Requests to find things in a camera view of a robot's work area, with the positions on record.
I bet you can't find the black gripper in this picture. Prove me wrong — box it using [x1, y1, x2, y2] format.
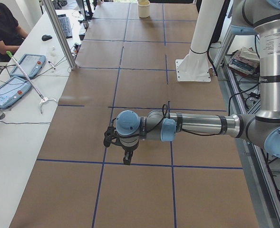
[103, 126, 139, 165]

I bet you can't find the white ribbed plastic cup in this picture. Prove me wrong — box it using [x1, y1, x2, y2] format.
[137, 0, 150, 19]

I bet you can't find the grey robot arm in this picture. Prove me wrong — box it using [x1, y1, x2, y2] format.
[103, 0, 280, 165]

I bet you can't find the brown paper table cover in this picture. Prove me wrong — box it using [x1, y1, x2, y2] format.
[10, 3, 259, 228]

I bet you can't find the metal reacher grabber tool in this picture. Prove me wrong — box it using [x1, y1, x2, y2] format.
[6, 51, 58, 114]

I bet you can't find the white cloth covered column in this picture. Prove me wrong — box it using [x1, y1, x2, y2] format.
[187, 0, 231, 72]

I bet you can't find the far teach pendant tablet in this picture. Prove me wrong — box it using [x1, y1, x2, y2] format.
[10, 54, 46, 80]

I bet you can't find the teach pendant tablet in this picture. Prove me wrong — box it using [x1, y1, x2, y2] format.
[10, 54, 46, 80]
[0, 76, 31, 109]

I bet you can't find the near teach pendant tablet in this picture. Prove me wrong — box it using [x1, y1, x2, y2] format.
[0, 76, 31, 109]

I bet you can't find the black computer mouse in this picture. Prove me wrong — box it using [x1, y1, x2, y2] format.
[41, 34, 52, 41]

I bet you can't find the black computer keyboard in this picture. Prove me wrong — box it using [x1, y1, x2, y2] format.
[58, 14, 73, 38]

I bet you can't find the stack of folded cloths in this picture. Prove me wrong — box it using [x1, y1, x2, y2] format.
[228, 47, 260, 76]

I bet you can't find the person in black shirt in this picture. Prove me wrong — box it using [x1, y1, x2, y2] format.
[0, 3, 28, 62]

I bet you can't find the white metal base plate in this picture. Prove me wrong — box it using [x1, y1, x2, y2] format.
[175, 59, 211, 82]

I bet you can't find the aluminium frame post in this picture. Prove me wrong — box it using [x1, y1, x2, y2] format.
[42, 0, 77, 70]

